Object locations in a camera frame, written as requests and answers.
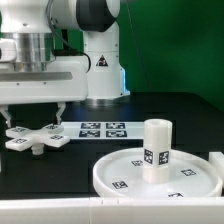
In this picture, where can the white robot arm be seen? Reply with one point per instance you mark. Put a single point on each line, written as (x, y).
(59, 51)

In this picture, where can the white marker tag sheet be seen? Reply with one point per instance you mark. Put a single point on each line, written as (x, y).
(103, 130)

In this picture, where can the white round table top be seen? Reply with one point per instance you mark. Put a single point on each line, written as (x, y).
(120, 174)

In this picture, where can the white cross-shaped table base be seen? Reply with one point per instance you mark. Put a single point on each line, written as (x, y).
(22, 138)

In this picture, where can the white obstacle fence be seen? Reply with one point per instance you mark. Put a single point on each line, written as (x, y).
(36, 192)

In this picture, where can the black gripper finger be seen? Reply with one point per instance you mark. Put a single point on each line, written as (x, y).
(5, 113)
(60, 110)

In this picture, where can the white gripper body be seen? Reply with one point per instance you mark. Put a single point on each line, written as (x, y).
(64, 80)

